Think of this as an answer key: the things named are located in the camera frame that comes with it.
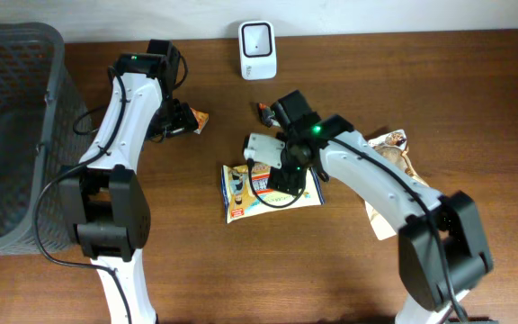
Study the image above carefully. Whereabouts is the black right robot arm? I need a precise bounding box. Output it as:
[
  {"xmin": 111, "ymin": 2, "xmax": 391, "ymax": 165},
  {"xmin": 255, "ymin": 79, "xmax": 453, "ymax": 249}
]
[{"xmin": 270, "ymin": 91, "xmax": 494, "ymax": 323}]

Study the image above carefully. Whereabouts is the red black snack packet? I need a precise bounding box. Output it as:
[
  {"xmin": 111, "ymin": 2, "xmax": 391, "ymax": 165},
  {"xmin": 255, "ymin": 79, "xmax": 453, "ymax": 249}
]
[{"xmin": 257, "ymin": 103, "xmax": 281, "ymax": 128}]

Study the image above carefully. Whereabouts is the brown mushroom snack bag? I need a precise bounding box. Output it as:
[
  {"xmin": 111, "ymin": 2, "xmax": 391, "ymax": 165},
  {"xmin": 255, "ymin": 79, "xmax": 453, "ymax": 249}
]
[{"xmin": 364, "ymin": 129, "xmax": 431, "ymax": 242}]

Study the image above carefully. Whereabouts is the white barcode scanner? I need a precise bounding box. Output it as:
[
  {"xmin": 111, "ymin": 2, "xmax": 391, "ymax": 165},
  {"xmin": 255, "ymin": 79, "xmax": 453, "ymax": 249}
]
[{"xmin": 238, "ymin": 21, "xmax": 277, "ymax": 81}]

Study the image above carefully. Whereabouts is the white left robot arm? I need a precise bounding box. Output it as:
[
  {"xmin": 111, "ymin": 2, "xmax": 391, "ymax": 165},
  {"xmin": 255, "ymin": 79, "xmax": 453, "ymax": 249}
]
[{"xmin": 58, "ymin": 40, "xmax": 209, "ymax": 323}]

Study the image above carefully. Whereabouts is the orange small tissue box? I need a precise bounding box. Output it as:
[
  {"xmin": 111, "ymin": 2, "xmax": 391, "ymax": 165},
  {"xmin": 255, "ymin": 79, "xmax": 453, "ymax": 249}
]
[{"xmin": 191, "ymin": 108, "xmax": 209, "ymax": 134}]

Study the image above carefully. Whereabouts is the yellow wet wipes pack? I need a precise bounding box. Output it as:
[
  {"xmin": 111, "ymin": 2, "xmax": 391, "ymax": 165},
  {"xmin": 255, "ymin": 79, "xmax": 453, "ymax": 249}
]
[{"xmin": 221, "ymin": 163, "xmax": 325, "ymax": 223}]

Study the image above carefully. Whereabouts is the dark grey plastic basket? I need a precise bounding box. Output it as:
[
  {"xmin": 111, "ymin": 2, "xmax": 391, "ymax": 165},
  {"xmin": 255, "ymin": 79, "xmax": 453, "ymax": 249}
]
[{"xmin": 0, "ymin": 22, "xmax": 91, "ymax": 256}]

